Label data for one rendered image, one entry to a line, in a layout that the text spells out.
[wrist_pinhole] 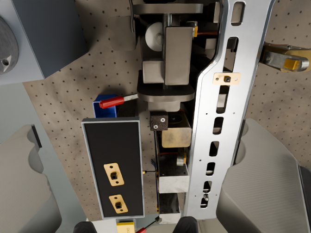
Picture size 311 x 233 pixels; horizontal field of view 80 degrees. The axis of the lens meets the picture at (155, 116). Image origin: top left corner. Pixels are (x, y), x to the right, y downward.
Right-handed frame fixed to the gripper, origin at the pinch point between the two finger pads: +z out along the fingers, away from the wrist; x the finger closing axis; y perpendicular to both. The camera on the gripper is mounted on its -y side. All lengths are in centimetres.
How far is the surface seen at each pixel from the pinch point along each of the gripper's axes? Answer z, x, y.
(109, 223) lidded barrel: 112, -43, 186
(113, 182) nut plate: 27.7, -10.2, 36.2
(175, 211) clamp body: 39, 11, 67
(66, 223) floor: 144, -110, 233
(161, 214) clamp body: 38, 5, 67
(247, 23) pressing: 44, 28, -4
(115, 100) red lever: 30.0, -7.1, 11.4
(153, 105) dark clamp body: 36.0, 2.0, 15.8
